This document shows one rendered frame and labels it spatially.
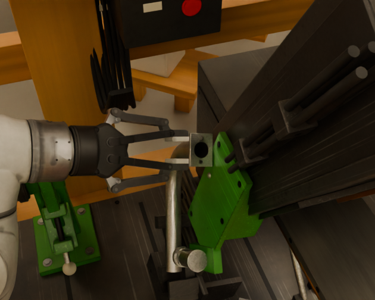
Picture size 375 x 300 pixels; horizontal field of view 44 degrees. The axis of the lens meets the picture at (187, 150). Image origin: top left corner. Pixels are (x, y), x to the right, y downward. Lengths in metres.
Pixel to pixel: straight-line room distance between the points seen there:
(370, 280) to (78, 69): 0.63
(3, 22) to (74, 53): 2.77
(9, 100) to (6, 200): 2.30
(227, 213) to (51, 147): 0.29
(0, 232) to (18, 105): 2.25
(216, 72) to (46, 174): 0.41
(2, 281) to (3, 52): 0.50
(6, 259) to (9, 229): 0.04
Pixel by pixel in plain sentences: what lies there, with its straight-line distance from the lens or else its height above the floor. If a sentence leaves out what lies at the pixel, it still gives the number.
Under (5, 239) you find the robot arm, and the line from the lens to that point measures 0.67.
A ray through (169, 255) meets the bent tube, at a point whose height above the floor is 1.02.
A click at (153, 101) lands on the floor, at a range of 2.76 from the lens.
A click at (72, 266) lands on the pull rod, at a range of 1.00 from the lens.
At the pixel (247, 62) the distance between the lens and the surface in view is 0.96.
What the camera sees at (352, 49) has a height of 1.60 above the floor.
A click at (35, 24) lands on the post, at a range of 0.87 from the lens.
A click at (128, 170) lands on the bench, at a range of 1.22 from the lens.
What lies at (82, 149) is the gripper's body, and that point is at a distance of 0.67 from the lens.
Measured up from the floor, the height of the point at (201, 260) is 1.09.
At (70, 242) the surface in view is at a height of 1.00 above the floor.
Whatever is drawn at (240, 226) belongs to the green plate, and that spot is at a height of 1.14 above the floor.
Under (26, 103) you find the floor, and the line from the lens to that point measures 2.89.
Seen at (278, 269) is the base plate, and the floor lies 0.90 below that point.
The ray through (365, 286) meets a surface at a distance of 0.80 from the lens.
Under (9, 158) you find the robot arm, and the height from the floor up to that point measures 1.36.
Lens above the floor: 1.80
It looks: 47 degrees down
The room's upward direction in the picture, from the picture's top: straight up
